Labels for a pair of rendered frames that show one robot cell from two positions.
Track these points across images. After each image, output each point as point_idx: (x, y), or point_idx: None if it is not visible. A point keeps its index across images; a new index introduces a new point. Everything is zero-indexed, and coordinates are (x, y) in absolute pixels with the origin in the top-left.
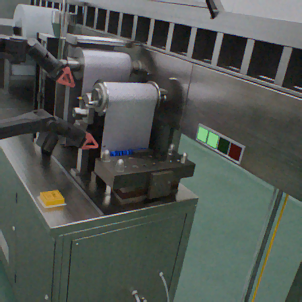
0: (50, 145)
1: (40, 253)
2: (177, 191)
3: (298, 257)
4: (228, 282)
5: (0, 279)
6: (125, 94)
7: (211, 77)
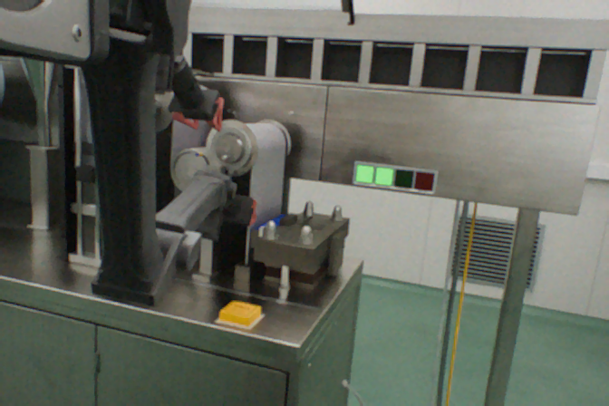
0: (219, 227)
1: None
2: None
3: (372, 327)
4: None
5: None
6: (264, 137)
7: (364, 99)
